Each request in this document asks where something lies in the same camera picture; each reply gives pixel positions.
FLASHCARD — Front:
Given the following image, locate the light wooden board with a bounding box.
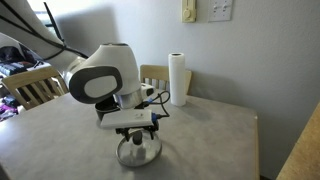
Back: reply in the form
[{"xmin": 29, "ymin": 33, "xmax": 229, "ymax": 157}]
[{"xmin": 275, "ymin": 101, "xmax": 320, "ymax": 180}]

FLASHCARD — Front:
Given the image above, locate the white paper towel roll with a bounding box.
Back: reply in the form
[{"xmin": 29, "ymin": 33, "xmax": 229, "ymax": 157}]
[{"xmin": 167, "ymin": 52, "xmax": 188, "ymax": 108}]

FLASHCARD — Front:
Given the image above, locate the wooden chair with slatted back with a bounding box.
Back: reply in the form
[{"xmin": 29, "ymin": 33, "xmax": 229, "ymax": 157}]
[{"xmin": 0, "ymin": 65, "xmax": 70, "ymax": 111}]

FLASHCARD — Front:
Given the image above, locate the white light switch plate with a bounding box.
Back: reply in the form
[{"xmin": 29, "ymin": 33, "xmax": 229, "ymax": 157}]
[{"xmin": 208, "ymin": 0, "xmax": 233, "ymax": 23}]

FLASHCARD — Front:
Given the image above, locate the beige wall thermostat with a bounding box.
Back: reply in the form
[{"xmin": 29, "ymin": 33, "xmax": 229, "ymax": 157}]
[{"xmin": 181, "ymin": 0, "xmax": 197, "ymax": 24}]

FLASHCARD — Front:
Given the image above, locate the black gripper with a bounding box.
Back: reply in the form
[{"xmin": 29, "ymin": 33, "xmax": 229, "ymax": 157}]
[{"xmin": 114, "ymin": 120, "xmax": 161, "ymax": 142}]

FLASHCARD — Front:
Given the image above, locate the black cable with blue plugs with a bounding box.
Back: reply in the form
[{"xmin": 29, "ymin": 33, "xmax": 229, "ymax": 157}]
[{"xmin": 143, "ymin": 89, "xmax": 172, "ymax": 120}]

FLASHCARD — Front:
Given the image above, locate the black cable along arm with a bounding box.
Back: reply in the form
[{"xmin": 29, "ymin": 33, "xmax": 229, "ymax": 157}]
[{"xmin": 0, "ymin": 1, "xmax": 89, "ymax": 61}]

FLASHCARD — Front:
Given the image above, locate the purple cloth pile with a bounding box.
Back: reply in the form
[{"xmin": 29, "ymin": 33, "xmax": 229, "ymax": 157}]
[{"xmin": 0, "ymin": 94, "xmax": 19, "ymax": 122}]

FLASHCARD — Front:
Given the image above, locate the glass lid with black knob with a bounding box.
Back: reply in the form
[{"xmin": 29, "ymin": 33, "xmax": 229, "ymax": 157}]
[{"xmin": 115, "ymin": 129, "xmax": 163, "ymax": 168}]

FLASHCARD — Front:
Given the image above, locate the black bag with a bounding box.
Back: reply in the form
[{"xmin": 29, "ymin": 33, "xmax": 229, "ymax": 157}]
[{"xmin": 0, "ymin": 45, "xmax": 26, "ymax": 63}]

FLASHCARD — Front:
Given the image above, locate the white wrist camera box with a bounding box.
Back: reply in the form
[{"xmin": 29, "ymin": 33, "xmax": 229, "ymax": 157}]
[{"xmin": 99, "ymin": 109, "xmax": 155, "ymax": 130}]

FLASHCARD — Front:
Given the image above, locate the wooden chair behind paper roll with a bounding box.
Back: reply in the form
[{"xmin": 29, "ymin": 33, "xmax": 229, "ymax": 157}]
[{"xmin": 139, "ymin": 64, "xmax": 193, "ymax": 96}]

